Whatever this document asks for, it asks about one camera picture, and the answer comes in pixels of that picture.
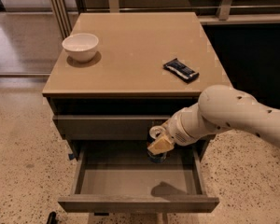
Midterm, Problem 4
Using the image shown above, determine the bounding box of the blue pepsi can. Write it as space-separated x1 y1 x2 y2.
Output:
147 129 167 163

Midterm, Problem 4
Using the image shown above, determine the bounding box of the closed top drawer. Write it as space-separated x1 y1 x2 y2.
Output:
53 115 169 140

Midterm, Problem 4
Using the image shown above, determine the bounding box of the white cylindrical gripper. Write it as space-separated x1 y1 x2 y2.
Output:
147 106 205 155

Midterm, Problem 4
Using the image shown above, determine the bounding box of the beige drawer cabinet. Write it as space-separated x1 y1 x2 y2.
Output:
41 11 236 224

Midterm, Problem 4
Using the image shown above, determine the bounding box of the metal railing frame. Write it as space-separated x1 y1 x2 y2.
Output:
49 0 280 37

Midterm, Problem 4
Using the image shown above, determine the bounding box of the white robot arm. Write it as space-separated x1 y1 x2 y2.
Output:
147 85 280 155

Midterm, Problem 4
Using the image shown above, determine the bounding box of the white ceramic bowl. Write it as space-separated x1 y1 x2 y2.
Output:
62 33 99 63

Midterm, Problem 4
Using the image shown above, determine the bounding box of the open middle drawer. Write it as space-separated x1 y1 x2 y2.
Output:
58 141 219 213

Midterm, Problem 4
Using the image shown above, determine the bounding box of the dark blue snack bar wrapper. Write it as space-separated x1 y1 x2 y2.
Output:
163 58 199 83

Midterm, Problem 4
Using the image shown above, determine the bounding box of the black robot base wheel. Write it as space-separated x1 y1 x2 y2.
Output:
47 212 57 224

